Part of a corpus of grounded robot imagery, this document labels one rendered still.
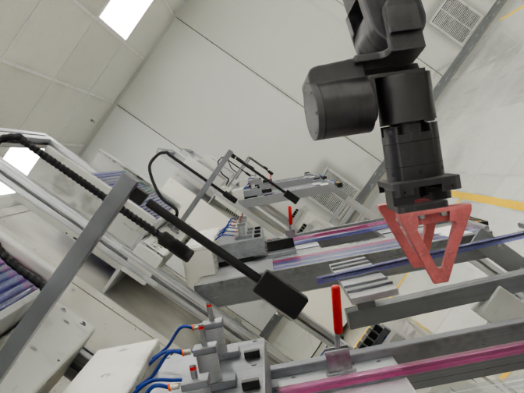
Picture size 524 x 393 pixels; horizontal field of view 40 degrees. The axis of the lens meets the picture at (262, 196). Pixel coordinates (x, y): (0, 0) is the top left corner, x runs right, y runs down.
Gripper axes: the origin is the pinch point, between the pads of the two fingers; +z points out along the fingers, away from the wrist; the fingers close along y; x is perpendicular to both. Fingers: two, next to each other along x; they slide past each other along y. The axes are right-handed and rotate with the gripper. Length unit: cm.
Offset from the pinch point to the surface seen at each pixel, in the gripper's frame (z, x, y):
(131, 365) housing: 7.4, -33.3, -7.0
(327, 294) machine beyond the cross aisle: 93, 13, -451
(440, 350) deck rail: 14.5, 3.7, -18.7
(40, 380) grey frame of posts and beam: 5.5, -40.9, 0.9
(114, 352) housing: 7.5, -37.0, -15.1
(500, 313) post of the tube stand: 18, 20, -46
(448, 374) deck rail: 17.8, 4.3, -18.7
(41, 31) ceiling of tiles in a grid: -122, -157, -433
